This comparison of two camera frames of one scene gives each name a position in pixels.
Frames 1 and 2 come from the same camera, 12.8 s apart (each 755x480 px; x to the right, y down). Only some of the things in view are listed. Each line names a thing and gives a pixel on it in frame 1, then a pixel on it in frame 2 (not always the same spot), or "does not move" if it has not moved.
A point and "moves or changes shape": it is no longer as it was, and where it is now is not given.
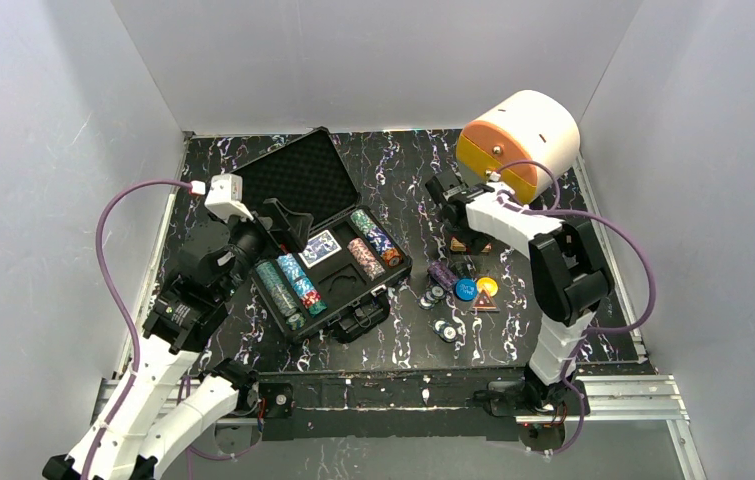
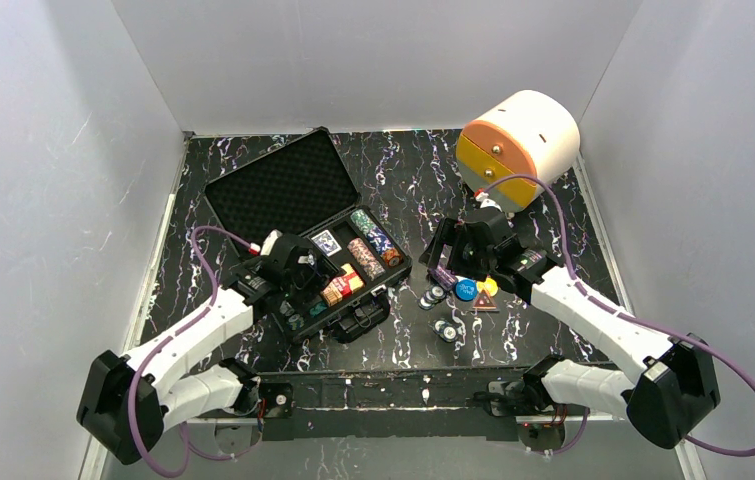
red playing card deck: x=457 y=246 moves or changes shape
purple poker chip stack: x=441 y=272 does not move
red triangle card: x=484 y=303 does not move
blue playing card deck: x=319 y=248 does not move
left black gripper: x=271 y=225 -> x=310 y=279
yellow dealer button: x=490 y=285 does not move
